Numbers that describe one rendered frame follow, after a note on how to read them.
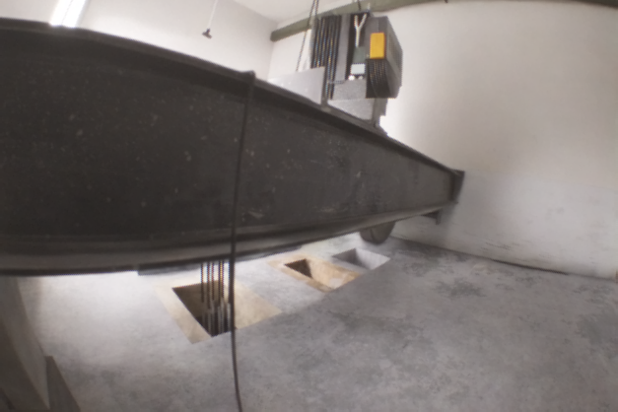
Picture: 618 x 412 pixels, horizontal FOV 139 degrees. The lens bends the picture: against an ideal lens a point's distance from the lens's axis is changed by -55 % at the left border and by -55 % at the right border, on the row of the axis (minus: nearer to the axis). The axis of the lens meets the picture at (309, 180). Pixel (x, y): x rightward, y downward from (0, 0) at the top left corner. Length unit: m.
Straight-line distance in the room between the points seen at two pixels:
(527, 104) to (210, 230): 2.46
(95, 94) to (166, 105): 0.10
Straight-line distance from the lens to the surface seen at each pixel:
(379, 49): 1.45
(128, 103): 0.35
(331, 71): 1.65
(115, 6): 3.49
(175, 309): 0.98
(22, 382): 0.47
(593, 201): 2.51
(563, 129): 2.53
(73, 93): 0.35
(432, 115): 2.53
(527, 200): 2.33
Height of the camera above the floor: 0.55
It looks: 3 degrees down
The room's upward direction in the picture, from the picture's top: 7 degrees clockwise
